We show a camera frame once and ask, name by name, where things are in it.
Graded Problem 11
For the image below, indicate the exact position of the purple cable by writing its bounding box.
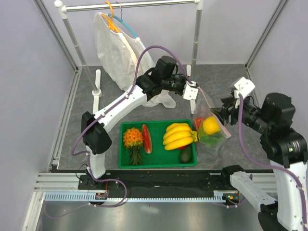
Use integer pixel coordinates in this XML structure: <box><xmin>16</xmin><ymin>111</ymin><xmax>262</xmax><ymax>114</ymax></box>
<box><xmin>237</xmin><ymin>93</ymin><xmax>305</xmax><ymax>200</ymax></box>
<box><xmin>72</xmin><ymin>45</ymin><xmax>195</xmax><ymax>183</ymax></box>

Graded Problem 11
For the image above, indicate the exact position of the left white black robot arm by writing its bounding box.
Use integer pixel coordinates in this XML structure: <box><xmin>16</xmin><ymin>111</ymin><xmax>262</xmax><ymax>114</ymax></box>
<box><xmin>81</xmin><ymin>56</ymin><xmax>186</xmax><ymax>189</ymax></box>

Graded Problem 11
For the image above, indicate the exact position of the green plastic lettuce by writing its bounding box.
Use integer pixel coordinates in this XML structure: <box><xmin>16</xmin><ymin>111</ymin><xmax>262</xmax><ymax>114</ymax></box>
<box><xmin>198</xmin><ymin>131</ymin><xmax>226</xmax><ymax>147</ymax></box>

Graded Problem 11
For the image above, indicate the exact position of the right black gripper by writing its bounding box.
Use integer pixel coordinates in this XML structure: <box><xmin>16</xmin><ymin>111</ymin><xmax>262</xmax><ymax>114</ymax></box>
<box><xmin>210</xmin><ymin>91</ymin><xmax>273</xmax><ymax>133</ymax></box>

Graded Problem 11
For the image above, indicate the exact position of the orange clothes hanger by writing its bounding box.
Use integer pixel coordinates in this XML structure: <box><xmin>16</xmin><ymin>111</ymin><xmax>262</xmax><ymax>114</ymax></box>
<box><xmin>101</xmin><ymin>0</ymin><xmax>120</xmax><ymax>33</ymax></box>

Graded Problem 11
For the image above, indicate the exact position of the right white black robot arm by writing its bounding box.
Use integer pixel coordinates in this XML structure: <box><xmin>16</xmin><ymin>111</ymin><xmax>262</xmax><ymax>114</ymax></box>
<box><xmin>211</xmin><ymin>92</ymin><xmax>308</xmax><ymax>231</ymax></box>

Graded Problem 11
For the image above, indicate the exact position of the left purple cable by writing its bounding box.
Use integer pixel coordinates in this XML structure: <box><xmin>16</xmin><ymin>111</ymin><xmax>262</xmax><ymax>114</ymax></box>
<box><xmin>72</xmin><ymin>45</ymin><xmax>195</xmax><ymax>183</ymax></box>

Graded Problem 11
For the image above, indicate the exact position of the green plastic tray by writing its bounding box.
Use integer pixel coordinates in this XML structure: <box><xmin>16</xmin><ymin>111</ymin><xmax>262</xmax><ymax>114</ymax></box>
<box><xmin>118</xmin><ymin>119</ymin><xmax>197</xmax><ymax>169</ymax></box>

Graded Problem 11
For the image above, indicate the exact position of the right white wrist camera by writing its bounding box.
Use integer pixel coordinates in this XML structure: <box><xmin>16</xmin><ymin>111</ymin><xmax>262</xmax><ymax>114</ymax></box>
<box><xmin>231</xmin><ymin>77</ymin><xmax>255</xmax><ymax>108</ymax></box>

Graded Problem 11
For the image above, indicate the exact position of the red watermelon slice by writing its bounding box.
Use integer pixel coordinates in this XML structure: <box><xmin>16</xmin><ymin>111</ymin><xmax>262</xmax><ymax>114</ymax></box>
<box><xmin>141</xmin><ymin>124</ymin><xmax>153</xmax><ymax>154</ymax></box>

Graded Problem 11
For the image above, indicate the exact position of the yellow banana bunch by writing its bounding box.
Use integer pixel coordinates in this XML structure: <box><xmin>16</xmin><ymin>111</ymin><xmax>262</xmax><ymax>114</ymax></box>
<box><xmin>163</xmin><ymin>123</ymin><xmax>199</xmax><ymax>151</ymax></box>

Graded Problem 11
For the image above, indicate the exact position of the white slotted cable duct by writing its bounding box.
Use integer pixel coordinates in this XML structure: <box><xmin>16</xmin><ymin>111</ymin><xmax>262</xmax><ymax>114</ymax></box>
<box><xmin>44</xmin><ymin>191</ymin><xmax>227</xmax><ymax>203</ymax></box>

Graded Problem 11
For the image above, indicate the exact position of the white garment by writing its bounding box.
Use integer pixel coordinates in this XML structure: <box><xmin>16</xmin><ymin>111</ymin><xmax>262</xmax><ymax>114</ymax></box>
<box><xmin>94</xmin><ymin>12</ymin><xmax>176</xmax><ymax>108</ymax></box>

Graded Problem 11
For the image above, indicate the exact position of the red tomato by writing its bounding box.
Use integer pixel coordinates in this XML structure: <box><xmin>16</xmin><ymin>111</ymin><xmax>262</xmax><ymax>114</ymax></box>
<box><xmin>194</xmin><ymin>117</ymin><xmax>204</xmax><ymax>129</ymax></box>

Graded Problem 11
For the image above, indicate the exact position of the orange plastic pineapple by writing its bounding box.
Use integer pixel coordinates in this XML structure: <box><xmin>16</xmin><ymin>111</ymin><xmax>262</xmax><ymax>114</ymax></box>
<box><xmin>123</xmin><ymin>128</ymin><xmax>143</xmax><ymax>166</ymax></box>

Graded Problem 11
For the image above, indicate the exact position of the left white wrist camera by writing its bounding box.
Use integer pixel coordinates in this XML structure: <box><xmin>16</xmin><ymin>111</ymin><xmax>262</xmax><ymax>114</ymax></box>
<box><xmin>182</xmin><ymin>81</ymin><xmax>199</xmax><ymax>100</ymax></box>

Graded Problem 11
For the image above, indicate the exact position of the teal clothes hanger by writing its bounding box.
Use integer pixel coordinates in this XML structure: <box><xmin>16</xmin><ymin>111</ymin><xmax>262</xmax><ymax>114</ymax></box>
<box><xmin>113</xmin><ymin>2</ymin><xmax>139</xmax><ymax>39</ymax></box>

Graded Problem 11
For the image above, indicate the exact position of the dark green avocado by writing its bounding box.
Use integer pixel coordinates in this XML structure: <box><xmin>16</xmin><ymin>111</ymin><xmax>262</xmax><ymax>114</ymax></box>
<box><xmin>179</xmin><ymin>146</ymin><xmax>193</xmax><ymax>164</ymax></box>

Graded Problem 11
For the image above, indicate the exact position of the clear dotted zip top bag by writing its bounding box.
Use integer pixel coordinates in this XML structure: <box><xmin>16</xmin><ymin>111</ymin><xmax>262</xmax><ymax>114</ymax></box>
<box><xmin>193</xmin><ymin>88</ymin><xmax>231</xmax><ymax>155</ymax></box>

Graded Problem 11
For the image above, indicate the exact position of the yellow lemon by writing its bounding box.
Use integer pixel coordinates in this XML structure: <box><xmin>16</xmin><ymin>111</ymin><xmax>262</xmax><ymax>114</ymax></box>
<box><xmin>202</xmin><ymin>116</ymin><xmax>220</xmax><ymax>135</ymax></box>

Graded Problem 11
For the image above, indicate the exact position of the silver white clothes rack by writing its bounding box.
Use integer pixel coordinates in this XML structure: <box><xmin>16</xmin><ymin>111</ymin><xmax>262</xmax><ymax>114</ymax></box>
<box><xmin>54</xmin><ymin>0</ymin><xmax>204</xmax><ymax>113</ymax></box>

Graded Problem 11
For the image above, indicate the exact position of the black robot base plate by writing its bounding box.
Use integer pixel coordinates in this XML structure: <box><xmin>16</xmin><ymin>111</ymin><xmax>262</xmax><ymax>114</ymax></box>
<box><xmin>77</xmin><ymin>169</ymin><xmax>250</xmax><ymax>199</ymax></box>

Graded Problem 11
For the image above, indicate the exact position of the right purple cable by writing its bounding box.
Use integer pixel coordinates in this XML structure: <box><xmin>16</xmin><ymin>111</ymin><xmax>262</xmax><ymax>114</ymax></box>
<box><xmin>237</xmin><ymin>93</ymin><xmax>305</xmax><ymax>200</ymax></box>

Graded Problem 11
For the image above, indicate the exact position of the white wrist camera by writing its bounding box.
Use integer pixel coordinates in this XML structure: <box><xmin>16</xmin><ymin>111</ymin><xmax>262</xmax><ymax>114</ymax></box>
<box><xmin>231</xmin><ymin>77</ymin><xmax>255</xmax><ymax>108</ymax></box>
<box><xmin>182</xmin><ymin>81</ymin><xmax>199</xmax><ymax>100</ymax></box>

